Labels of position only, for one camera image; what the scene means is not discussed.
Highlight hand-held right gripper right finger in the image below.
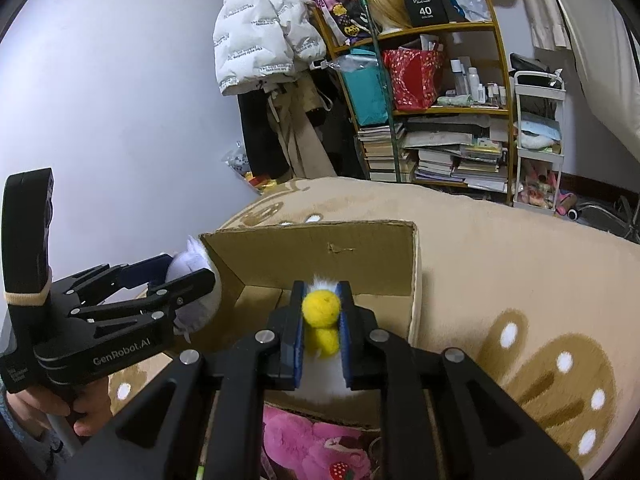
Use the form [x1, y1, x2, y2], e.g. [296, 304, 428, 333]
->
[336, 280, 585, 480]

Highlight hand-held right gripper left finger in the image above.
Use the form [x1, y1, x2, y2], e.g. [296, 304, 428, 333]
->
[57, 280, 307, 480]

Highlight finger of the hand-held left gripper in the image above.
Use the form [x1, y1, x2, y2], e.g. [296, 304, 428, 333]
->
[65, 268, 217, 333]
[52, 254, 176, 306]

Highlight yellow white fluffy plush toy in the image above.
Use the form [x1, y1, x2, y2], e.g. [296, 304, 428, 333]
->
[300, 275, 351, 403]

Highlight cardboard box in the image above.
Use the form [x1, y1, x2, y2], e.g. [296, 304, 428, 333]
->
[145, 220, 423, 480]

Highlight person's left forearm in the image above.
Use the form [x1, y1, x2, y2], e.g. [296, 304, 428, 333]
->
[0, 395, 71, 480]

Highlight person's left hand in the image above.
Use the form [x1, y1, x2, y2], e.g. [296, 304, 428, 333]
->
[5, 375, 113, 438]

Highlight pink plush bear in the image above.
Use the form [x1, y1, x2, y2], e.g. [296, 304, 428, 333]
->
[262, 405, 383, 480]

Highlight plastic bag of toys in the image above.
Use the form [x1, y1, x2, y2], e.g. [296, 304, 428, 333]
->
[222, 142, 281, 196]

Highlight black coat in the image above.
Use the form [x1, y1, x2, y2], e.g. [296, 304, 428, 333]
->
[237, 90, 293, 181]

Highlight beige patterned rug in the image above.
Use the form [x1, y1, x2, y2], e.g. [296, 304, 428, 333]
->
[107, 177, 640, 480]

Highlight beige trench coat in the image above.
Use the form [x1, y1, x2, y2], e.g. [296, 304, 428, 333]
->
[265, 72, 341, 181]

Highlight tall stack of books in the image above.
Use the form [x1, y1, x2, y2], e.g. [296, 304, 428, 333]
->
[357, 122, 418, 183]

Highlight messy pile of books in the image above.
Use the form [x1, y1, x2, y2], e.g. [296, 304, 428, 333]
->
[402, 115, 511, 193]

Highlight white utility cart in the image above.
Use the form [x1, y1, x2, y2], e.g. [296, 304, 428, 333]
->
[512, 70, 566, 211]

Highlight teal bag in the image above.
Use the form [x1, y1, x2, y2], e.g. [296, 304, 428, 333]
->
[342, 50, 391, 128]

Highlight pink toys in cart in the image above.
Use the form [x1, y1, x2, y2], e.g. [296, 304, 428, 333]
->
[517, 162, 561, 208]

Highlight white puffer jacket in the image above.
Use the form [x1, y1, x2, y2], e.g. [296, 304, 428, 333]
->
[212, 0, 328, 97]

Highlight red gift bag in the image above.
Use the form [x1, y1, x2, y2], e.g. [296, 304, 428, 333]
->
[381, 42, 446, 112]

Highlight small clear plastic bag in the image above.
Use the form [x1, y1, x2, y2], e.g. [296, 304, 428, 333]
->
[325, 52, 378, 73]

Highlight row of cosmetic bottles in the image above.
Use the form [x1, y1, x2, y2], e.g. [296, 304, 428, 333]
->
[447, 57, 508, 108]

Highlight light blue cloth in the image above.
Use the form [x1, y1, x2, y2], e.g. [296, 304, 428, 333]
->
[517, 115, 561, 151]

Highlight black printed tote bag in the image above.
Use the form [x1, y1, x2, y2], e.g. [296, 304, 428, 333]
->
[314, 0, 373, 46]

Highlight wooden bookshelf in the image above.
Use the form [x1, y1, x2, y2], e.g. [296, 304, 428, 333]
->
[312, 0, 518, 206]

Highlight blonde wig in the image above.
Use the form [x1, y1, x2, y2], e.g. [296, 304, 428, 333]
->
[364, 0, 413, 36]

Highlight black box with white print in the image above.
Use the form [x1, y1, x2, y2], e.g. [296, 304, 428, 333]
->
[400, 0, 453, 28]

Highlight white folded mattress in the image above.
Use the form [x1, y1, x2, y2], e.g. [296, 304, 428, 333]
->
[542, 0, 640, 148]

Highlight metal chair frame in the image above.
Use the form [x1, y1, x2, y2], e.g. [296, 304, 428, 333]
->
[575, 195, 640, 246]

